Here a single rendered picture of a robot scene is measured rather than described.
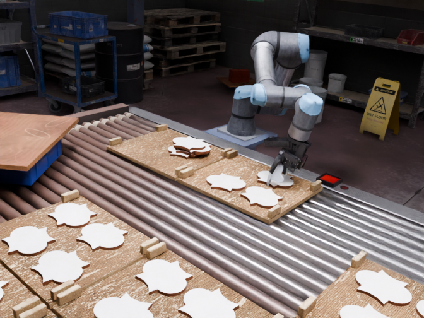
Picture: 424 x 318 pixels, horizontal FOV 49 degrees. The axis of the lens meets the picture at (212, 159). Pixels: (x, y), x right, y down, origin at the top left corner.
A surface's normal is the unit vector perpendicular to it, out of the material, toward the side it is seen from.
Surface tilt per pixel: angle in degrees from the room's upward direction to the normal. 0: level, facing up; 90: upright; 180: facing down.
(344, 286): 0
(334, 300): 0
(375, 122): 78
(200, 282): 0
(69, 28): 92
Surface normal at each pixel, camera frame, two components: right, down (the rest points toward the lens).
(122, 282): 0.06, -0.92
